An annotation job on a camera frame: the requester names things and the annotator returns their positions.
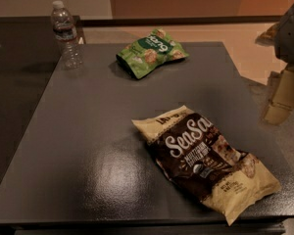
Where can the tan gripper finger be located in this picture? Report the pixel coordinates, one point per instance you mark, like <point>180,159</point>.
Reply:
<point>280,101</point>

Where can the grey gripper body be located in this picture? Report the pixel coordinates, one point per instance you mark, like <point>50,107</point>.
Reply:
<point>291,38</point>

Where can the brown sea salt chip bag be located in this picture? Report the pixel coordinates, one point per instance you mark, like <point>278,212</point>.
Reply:
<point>195,156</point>

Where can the green rice chip bag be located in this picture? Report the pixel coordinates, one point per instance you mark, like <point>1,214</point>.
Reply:
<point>142,56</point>

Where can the clear plastic water bottle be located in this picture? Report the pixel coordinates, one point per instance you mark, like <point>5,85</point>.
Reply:
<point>66,35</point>

